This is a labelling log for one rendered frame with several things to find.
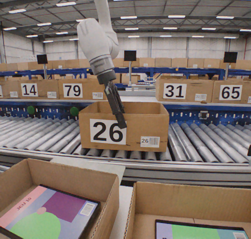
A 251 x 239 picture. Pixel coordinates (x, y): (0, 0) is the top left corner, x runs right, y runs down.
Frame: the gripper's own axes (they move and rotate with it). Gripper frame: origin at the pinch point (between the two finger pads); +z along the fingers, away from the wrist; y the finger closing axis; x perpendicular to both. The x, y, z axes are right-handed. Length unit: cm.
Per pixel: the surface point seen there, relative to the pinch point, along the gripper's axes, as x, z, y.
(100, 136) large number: -11.9, 4.5, 0.9
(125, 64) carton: -36, -77, -501
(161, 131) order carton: 14.2, 10.1, 0.1
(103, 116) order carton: -7.1, -3.6, 0.8
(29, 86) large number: -77, -39, -49
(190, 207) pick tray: 15.4, 16.7, 32.7
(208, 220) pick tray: 18.5, 20.9, 33.5
